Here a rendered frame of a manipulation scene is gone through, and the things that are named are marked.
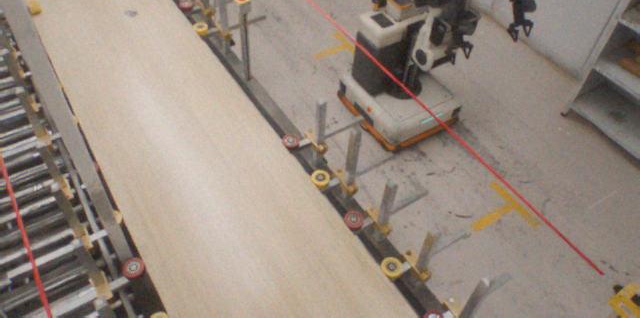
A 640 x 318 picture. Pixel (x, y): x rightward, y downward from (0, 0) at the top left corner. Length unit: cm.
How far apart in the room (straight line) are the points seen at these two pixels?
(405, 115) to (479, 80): 105
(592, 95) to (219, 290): 325
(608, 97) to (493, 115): 88
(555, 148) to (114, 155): 293
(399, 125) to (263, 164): 133
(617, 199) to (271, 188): 248
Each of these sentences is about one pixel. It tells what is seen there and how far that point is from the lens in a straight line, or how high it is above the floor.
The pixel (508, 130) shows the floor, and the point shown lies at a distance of 402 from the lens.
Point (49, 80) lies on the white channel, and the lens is 154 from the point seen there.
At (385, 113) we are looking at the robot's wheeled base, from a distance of 346.
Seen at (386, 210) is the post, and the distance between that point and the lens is 214.
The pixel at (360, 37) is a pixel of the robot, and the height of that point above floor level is 67.
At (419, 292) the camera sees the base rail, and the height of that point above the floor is 70.
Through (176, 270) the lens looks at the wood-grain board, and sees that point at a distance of 207.
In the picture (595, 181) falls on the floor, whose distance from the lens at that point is 397.
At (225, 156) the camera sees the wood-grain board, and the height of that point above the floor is 90.
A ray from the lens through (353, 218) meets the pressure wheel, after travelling 214.
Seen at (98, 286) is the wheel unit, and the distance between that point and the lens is 215.
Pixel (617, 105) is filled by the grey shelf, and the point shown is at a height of 14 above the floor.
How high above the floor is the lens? 269
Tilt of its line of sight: 48 degrees down
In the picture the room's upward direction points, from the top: 4 degrees clockwise
